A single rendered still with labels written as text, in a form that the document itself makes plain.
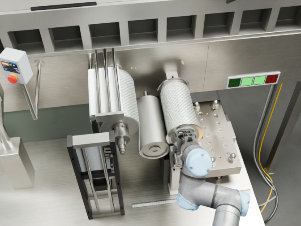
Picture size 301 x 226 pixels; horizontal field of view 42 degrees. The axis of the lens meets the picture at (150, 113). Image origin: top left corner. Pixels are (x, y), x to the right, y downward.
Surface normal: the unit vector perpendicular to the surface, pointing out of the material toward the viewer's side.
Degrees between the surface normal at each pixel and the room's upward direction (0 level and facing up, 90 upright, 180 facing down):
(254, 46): 90
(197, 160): 50
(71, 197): 0
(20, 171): 90
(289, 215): 0
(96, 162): 90
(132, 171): 0
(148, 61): 90
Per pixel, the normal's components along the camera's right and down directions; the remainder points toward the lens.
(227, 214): -0.03, -0.80
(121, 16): 0.13, 0.75
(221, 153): -0.01, -0.65
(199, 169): 0.09, 0.16
